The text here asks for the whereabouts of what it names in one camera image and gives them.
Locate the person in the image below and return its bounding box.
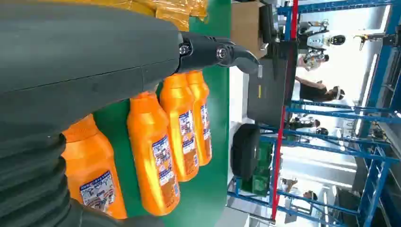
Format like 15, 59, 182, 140
295, 76, 346, 103
296, 52, 330, 72
279, 178, 319, 202
288, 117, 330, 137

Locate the yellow sheet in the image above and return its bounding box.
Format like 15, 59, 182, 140
41, 0, 209, 32

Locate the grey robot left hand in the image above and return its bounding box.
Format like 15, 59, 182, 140
0, 0, 261, 227

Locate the black carry case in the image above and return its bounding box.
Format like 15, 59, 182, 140
230, 123, 261, 181

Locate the orange drink bottle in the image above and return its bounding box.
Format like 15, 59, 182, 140
61, 114, 128, 220
127, 91, 181, 217
186, 70, 213, 167
159, 73, 200, 183

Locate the dark grey flat case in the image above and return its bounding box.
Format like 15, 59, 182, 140
247, 57, 288, 128

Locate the white humanoid robot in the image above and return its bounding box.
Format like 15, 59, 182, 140
297, 20, 347, 52

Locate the green table mat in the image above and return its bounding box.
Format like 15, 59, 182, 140
93, 0, 232, 227

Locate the green plastic crate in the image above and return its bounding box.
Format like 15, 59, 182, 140
241, 141, 274, 197

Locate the red pole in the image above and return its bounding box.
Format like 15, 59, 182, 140
270, 0, 299, 220

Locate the blue metal rack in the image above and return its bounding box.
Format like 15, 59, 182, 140
227, 0, 401, 227

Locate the brown cardboard box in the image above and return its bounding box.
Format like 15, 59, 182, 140
230, 1, 268, 60

